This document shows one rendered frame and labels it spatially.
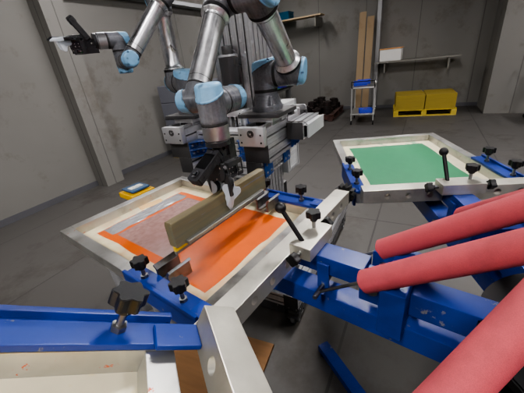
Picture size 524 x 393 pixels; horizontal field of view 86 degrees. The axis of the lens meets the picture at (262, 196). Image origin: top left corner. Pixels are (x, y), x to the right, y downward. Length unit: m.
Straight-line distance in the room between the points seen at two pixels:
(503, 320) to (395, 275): 0.20
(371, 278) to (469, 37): 8.07
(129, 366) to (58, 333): 0.10
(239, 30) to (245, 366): 1.53
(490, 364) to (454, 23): 8.24
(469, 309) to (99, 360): 0.62
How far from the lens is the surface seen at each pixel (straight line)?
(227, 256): 0.88
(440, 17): 8.49
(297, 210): 1.05
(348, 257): 0.71
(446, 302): 0.69
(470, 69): 8.55
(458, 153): 1.66
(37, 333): 0.43
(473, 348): 0.42
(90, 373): 0.45
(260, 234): 0.96
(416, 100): 7.39
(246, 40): 1.65
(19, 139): 4.69
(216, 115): 0.78
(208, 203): 0.81
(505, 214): 0.63
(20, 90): 4.75
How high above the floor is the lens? 1.48
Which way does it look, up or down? 25 degrees down
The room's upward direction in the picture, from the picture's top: 7 degrees counter-clockwise
